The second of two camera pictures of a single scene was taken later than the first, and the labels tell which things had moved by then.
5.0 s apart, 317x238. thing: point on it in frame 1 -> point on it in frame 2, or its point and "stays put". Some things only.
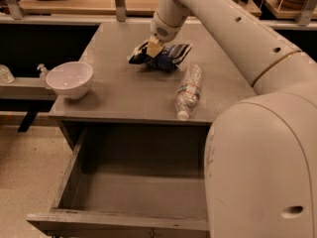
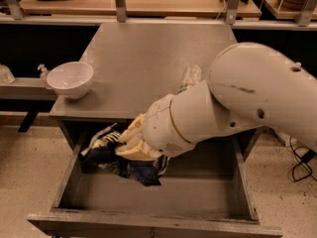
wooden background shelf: (141, 0) stays put
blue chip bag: (165, 60) -> (101, 151)
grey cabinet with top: (136, 76) stays put
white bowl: (70, 79) stays put
